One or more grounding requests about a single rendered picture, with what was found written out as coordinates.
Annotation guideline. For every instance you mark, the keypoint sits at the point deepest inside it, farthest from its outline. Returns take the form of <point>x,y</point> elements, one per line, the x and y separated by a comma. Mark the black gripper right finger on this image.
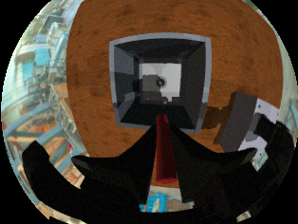
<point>197,167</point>

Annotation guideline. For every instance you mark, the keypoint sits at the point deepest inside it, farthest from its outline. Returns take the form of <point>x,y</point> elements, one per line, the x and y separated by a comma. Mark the dark red peg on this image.
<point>166,168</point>

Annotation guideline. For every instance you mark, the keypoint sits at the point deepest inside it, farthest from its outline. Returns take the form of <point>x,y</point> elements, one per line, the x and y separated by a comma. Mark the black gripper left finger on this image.
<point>132,170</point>

